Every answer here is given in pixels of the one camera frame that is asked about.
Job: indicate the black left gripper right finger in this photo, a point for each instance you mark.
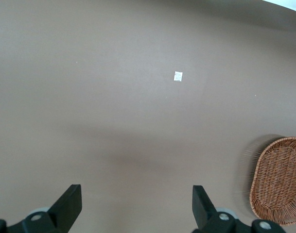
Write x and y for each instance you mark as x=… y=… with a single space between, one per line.
x=204 y=211

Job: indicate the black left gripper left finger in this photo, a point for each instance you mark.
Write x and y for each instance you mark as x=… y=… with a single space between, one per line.
x=65 y=208

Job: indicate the brown wicker basket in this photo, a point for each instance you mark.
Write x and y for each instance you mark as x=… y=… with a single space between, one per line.
x=277 y=179

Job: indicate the brown paper table cover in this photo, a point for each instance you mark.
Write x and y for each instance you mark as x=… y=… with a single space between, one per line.
x=113 y=97

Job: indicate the small white paper packet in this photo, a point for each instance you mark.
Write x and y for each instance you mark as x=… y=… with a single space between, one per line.
x=178 y=76

